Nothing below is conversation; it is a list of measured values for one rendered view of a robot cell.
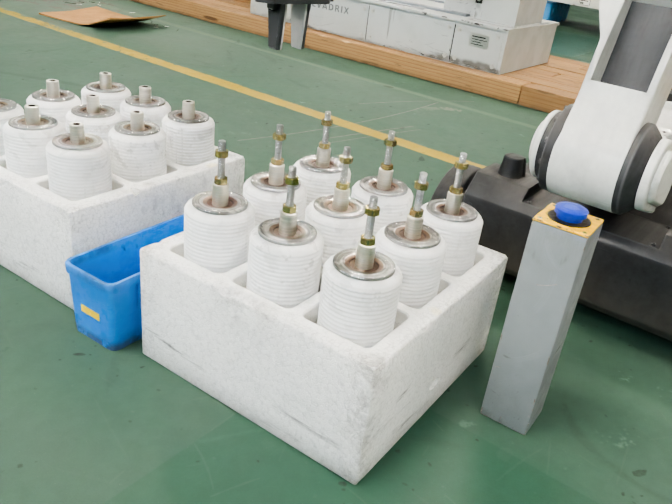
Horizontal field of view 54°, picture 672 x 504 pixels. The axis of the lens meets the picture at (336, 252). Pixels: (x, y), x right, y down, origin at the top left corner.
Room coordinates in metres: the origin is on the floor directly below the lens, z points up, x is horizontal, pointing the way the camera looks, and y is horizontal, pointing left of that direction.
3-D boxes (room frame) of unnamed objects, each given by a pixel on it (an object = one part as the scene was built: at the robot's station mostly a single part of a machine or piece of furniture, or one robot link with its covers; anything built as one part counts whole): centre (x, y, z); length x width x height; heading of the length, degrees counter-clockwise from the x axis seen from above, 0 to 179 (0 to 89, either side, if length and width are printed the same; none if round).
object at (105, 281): (0.94, 0.28, 0.06); 0.30 x 0.11 x 0.12; 149
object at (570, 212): (0.77, -0.28, 0.32); 0.04 x 0.04 x 0.02
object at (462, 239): (0.90, -0.16, 0.16); 0.10 x 0.10 x 0.18
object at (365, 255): (0.70, -0.04, 0.26); 0.02 x 0.02 x 0.03
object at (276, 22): (0.91, 0.12, 0.48); 0.03 x 0.02 x 0.06; 43
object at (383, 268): (0.70, -0.04, 0.25); 0.08 x 0.08 x 0.01
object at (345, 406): (0.86, 0.00, 0.09); 0.39 x 0.39 x 0.18; 58
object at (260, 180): (0.92, 0.10, 0.25); 0.08 x 0.08 x 0.01
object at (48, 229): (1.15, 0.46, 0.09); 0.39 x 0.39 x 0.18; 58
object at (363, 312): (0.70, -0.04, 0.16); 0.10 x 0.10 x 0.18
